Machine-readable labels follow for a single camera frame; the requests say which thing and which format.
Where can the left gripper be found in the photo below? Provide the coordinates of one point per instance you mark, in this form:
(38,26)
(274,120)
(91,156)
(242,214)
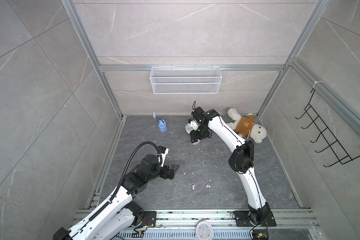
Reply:
(166,175)

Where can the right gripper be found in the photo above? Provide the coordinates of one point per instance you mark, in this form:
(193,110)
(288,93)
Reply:
(193,136)

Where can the pink earbud case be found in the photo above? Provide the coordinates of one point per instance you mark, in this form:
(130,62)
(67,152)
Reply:
(196,142)

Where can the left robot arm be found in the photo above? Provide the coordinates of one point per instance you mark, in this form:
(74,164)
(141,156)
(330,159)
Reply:
(118,211)

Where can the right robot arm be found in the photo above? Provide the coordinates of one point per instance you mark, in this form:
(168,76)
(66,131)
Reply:
(241,160)

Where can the white round bowl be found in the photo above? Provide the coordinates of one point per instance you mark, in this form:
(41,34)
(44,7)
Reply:
(188,128)

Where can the white teddy bear brown shirt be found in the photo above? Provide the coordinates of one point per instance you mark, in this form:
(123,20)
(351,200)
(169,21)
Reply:
(246,127)

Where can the white round clock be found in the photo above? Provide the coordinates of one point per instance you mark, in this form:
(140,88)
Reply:
(204,231)

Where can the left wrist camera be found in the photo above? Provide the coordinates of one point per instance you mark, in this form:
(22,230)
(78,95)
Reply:
(162,153)

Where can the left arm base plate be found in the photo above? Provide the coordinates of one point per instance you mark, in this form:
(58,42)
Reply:
(147,218)

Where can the white wire basket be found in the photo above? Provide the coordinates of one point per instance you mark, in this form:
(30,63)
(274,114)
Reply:
(185,80)

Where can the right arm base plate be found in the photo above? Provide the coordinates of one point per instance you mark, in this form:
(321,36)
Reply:
(248,219)

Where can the black wall hook rack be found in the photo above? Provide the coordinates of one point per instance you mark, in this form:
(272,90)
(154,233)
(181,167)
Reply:
(342,156)

